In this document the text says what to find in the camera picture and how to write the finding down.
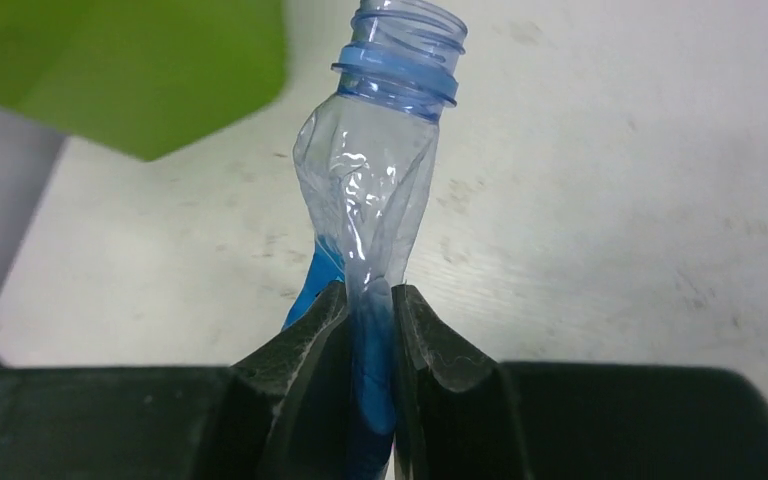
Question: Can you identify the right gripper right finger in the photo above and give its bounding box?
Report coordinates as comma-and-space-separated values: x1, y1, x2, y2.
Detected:
392, 285, 768, 479

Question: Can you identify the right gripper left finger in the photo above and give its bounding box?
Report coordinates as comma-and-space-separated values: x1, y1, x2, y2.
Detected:
0, 283, 350, 479

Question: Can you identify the crushed blue label bottle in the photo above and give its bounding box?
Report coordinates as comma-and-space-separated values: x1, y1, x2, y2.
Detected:
286, 1, 468, 479

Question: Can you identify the green plastic bin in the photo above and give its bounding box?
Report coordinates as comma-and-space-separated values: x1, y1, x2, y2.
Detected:
0, 0, 288, 161

